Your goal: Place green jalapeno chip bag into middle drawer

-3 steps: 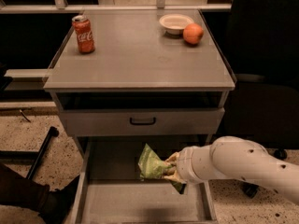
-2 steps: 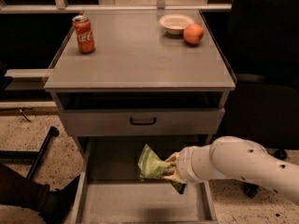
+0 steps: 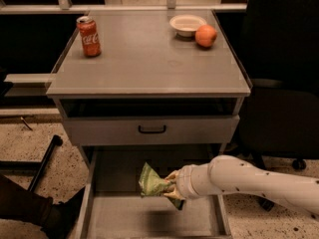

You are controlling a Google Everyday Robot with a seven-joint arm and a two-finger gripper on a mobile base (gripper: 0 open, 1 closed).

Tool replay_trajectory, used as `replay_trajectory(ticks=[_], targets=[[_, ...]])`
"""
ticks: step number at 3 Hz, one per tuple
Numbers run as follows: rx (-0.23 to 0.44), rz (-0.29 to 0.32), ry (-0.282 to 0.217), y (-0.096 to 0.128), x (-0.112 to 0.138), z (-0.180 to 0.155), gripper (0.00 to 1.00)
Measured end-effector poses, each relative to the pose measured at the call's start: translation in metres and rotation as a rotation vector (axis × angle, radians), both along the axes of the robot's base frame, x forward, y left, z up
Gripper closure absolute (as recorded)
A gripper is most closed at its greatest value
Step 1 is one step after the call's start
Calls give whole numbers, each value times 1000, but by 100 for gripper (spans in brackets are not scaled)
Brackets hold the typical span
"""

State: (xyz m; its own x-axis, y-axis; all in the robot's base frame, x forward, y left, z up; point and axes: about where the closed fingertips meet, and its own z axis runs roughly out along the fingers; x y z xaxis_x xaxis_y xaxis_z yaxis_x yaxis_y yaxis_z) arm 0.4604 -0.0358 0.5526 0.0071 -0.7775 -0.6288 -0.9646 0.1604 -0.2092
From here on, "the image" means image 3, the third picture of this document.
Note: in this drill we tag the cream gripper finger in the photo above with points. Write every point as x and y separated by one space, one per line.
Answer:
172 177
174 194

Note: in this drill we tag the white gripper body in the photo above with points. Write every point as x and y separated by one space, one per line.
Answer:
182 183

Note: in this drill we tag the green jalapeno chip bag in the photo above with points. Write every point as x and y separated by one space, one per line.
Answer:
152 184

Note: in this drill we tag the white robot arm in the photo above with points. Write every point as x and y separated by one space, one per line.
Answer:
226 175

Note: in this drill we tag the closed top drawer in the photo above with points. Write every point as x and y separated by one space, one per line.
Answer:
85 132

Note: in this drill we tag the open middle drawer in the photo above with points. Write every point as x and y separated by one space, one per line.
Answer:
113 207

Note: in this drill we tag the grey drawer cabinet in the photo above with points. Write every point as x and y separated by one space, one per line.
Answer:
146 71

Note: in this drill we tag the orange fruit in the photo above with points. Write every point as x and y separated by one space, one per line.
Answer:
205 36

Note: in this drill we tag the white paper bowl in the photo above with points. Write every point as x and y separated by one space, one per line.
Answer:
186 25

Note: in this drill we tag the orange coca-cola soda can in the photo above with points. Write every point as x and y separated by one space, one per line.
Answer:
89 35

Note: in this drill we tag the person's dark shoe and leg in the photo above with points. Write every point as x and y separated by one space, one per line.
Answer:
55 220

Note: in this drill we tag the black chair base leg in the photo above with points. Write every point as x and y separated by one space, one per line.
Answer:
35 169

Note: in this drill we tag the black office chair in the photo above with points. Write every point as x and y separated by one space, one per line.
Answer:
277 45

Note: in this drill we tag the black drawer handle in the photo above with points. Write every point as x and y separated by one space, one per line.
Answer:
151 130

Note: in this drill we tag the metal window frame rail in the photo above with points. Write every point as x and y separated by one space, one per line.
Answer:
123 0

